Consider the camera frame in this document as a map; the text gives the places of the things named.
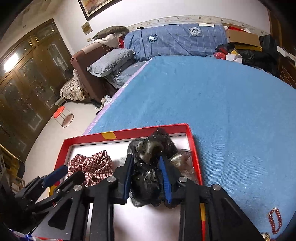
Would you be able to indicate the floral patterned cushion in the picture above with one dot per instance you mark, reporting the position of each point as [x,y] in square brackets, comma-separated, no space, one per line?
[74,89]

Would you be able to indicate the framed horse painting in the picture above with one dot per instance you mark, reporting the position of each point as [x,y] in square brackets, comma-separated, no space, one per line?
[91,8]

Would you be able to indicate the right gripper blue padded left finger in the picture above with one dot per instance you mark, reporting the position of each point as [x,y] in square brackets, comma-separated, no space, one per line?
[123,175]

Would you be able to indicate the blue plaid folded quilt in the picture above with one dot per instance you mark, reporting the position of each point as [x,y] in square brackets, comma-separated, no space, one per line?
[175,40]

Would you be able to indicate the brown cardboard box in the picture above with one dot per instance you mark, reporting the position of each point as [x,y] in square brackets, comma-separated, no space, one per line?
[242,37]

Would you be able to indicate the red white plaid scrunchie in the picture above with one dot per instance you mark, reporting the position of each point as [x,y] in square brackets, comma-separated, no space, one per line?
[95,168]

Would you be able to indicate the blue bed blanket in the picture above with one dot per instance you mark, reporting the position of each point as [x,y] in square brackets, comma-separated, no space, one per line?
[242,120]

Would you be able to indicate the grey black organza scrunchie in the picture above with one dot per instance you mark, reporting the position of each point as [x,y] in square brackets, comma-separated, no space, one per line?
[147,179]

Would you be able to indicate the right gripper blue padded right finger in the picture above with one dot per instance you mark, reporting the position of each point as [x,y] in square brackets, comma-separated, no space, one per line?
[170,176]

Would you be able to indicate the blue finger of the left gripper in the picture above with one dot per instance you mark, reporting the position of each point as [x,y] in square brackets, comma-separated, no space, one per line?
[55,176]

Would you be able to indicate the wooden glass door wardrobe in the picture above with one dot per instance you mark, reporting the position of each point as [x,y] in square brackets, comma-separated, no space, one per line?
[33,70]

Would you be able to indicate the red round stool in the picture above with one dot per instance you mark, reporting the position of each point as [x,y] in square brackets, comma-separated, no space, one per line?
[63,116]

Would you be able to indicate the grey pillow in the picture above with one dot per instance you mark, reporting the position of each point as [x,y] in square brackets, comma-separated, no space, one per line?
[110,62]

